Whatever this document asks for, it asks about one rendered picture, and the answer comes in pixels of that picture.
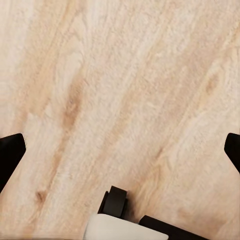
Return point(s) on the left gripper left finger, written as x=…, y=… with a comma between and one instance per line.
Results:
x=12, y=150

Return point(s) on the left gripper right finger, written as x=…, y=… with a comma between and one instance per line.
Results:
x=232, y=149

